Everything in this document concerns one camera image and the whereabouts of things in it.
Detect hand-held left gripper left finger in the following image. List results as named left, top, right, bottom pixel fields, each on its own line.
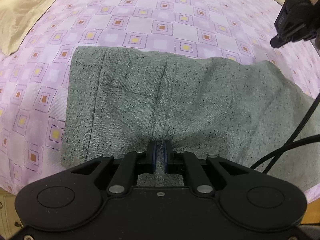
left=70, top=141, right=157, bottom=195

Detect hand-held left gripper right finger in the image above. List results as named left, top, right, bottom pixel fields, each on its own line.
left=163, top=141, right=250, bottom=195

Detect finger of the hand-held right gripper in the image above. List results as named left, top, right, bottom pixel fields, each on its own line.
left=270, top=33, right=301, bottom=48

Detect grey speckled pants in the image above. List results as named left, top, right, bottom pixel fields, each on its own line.
left=61, top=46, right=317, bottom=193

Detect pink checkered bed sheet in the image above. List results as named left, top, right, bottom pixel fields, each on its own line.
left=0, top=0, right=320, bottom=203

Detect cream nightstand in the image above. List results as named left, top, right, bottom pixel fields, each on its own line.
left=0, top=189, right=24, bottom=233

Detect cream satin pillow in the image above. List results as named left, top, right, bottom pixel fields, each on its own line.
left=0, top=0, right=77, bottom=55

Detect black cable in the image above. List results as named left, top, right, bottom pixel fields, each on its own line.
left=250, top=97, right=320, bottom=170
left=264, top=135, right=320, bottom=174

